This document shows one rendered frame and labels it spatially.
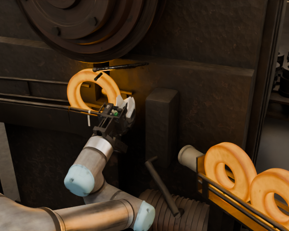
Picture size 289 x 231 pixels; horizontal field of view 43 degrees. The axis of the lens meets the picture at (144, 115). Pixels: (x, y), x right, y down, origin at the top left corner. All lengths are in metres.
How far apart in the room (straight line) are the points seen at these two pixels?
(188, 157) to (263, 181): 0.25
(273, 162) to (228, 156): 1.41
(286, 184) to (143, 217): 0.35
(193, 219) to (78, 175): 0.35
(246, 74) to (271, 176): 0.36
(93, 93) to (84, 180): 0.43
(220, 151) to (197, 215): 0.24
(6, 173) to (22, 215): 1.56
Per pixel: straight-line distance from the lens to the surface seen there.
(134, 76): 1.17
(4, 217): 0.67
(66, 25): 1.02
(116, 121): 1.03
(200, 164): 0.97
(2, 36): 1.50
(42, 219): 0.69
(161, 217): 1.09
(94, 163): 0.95
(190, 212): 1.08
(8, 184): 2.13
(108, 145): 0.99
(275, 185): 0.81
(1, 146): 2.48
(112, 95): 1.14
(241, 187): 0.89
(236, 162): 0.88
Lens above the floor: 1.26
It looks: 28 degrees down
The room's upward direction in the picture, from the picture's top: straight up
